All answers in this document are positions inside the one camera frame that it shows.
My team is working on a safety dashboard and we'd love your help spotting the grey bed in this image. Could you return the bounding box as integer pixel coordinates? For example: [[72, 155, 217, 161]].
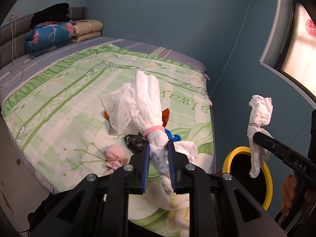
[[0, 36, 210, 195]]

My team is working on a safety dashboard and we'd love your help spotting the green floral blanket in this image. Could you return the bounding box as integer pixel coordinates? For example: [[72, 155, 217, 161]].
[[1, 44, 213, 237]]

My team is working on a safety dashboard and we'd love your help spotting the white plastic bag pink band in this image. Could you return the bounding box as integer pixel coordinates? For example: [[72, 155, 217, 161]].
[[100, 70, 176, 197]]

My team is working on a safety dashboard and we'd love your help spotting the black trash bin yellow rim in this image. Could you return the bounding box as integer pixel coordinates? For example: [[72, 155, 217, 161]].
[[222, 146, 273, 211]]

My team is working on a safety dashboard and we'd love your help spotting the folded beige quilt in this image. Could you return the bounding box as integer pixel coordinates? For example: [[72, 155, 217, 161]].
[[71, 20, 103, 43]]

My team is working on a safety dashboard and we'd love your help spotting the white tissue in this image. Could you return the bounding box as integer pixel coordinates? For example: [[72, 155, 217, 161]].
[[174, 141, 198, 162]]

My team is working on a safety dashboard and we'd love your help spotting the grey padded headboard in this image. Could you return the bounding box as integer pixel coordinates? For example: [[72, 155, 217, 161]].
[[0, 7, 88, 67]]

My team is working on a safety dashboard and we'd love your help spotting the folded blue floral quilt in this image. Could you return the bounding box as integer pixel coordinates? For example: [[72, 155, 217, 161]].
[[24, 21, 76, 58]]

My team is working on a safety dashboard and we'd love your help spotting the person's right hand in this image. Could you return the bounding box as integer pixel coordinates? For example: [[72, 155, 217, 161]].
[[280, 175, 316, 216]]

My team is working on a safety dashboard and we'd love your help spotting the white charging cable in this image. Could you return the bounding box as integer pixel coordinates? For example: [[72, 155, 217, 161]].
[[2, 18, 37, 79]]

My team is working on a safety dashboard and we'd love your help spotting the pink tissue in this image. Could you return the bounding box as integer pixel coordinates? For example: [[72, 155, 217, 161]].
[[103, 145, 127, 176]]

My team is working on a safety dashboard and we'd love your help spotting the cartoon printed cloth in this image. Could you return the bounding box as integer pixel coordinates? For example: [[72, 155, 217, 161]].
[[202, 71, 213, 106]]

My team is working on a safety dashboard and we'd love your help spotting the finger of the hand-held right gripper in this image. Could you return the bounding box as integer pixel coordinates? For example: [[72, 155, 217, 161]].
[[253, 131, 294, 163]]

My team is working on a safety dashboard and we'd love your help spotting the black plastic bag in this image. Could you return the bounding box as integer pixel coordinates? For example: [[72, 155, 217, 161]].
[[123, 133, 149, 153]]

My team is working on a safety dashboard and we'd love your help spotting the pile of black clothes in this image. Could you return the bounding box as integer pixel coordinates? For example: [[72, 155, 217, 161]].
[[30, 3, 72, 27]]

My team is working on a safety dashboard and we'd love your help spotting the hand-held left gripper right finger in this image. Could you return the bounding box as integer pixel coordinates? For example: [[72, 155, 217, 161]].
[[166, 139, 287, 237]]

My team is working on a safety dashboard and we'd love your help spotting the blue plastic bag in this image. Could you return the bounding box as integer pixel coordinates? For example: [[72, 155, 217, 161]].
[[164, 128, 182, 142]]

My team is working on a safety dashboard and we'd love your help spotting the window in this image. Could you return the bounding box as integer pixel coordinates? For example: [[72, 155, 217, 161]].
[[258, 0, 316, 106]]

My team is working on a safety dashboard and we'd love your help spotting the triangular dark orange wrapper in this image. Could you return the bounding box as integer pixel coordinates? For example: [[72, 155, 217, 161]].
[[160, 108, 171, 126]]

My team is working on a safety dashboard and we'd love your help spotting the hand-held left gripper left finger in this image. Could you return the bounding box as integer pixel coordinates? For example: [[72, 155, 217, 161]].
[[32, 142, 151, 237]]

